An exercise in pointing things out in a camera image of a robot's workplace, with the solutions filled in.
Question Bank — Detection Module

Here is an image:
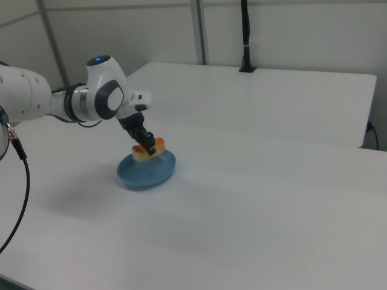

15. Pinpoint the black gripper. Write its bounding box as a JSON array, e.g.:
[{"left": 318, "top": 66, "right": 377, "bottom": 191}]
[{"left": 117, "top": 111, "right": 157, "bottom": 156}]

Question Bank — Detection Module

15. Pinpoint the orange glazed bread loaf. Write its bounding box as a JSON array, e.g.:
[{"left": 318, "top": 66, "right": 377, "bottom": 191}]
[{"left": 132, "top": 137, "right": 167, "bottom": 161}]

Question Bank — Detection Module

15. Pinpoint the grey metal partition post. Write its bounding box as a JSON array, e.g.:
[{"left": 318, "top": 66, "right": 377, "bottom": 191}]
[
  {"left": 189, "top": 0, "right": 210, "bottom": 65},
  {"left": 35, "top": 0, "right": 71, "bottom": 89}
]

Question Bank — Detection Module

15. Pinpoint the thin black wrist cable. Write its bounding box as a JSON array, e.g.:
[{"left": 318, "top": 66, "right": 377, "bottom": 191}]
[{"left": 50, "top": 83, "right": 102, "bottom": 128}]

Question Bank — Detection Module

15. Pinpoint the black camera pole with clamp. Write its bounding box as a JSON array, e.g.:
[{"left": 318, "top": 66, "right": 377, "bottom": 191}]
[{"left": 238, "top": 0, "right": 258, "bottom": 74}]

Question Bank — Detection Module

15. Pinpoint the black power cable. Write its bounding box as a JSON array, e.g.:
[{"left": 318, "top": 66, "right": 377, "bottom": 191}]
[{"left": 366, "top": 120, "right": 380, "bottom": 150}]

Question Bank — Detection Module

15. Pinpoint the blue round plate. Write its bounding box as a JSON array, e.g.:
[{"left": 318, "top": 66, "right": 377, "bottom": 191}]
[{"left": 117, "top": 148, "right": 177, "bottom": 192}]

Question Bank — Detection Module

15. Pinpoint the thick black cable with connector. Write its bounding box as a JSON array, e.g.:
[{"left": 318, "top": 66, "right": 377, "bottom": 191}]
[{"left": 0, "top": 105, "right": 31, "bottom": 255}]

